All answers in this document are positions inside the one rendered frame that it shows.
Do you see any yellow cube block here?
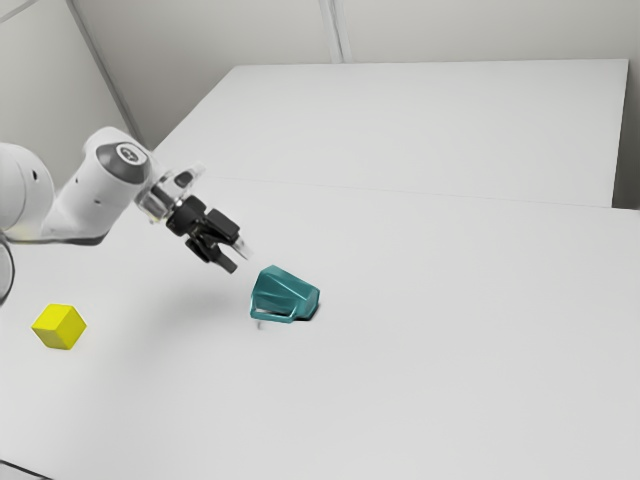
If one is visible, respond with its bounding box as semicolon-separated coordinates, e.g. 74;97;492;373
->
31;303;88;351

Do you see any teal faceted mug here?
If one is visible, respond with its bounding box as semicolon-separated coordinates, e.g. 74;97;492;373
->
248;264;321;325

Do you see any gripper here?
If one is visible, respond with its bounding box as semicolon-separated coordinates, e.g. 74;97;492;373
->
165;195;252;276

